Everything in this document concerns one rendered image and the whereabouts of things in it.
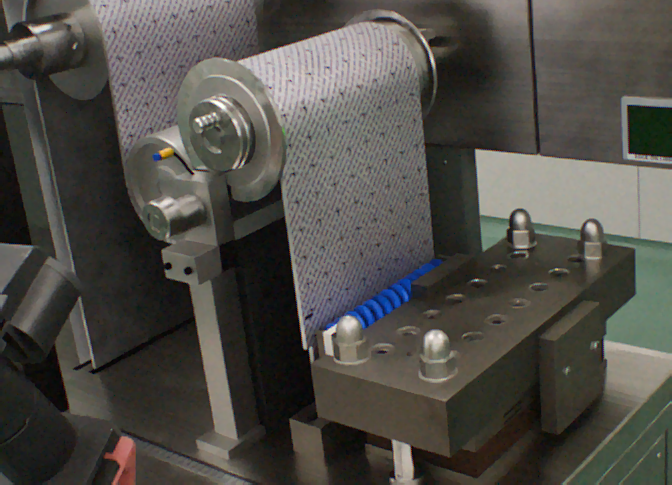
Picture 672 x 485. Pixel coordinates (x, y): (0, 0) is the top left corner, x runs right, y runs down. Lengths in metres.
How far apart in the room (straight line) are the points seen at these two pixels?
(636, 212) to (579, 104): 2.74
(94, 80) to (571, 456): 0.66
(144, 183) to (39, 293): 0.48
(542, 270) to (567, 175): 2.81
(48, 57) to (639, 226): 3.02
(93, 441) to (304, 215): 0.39
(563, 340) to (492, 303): 0.09
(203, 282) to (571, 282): 0.40
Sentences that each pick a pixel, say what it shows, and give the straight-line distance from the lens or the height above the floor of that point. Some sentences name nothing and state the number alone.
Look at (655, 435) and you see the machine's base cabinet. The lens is 1.28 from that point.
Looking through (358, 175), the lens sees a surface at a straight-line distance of 1.13.
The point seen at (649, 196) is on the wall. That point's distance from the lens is 3.91.
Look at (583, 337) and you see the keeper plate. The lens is 1.14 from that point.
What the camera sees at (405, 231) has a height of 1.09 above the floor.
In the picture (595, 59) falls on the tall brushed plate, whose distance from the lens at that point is 1.20.
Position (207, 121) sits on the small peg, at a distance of 1.03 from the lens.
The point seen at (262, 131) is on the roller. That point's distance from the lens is 1.03.
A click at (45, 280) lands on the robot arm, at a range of 0.75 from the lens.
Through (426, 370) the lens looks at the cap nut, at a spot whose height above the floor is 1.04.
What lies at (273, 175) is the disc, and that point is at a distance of 1.04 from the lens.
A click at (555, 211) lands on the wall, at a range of 4.10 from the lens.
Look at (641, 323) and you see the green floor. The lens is 3.47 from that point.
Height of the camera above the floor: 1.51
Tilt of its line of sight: 20 degrees down
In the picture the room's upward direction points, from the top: 7 degrees counter-clockwise
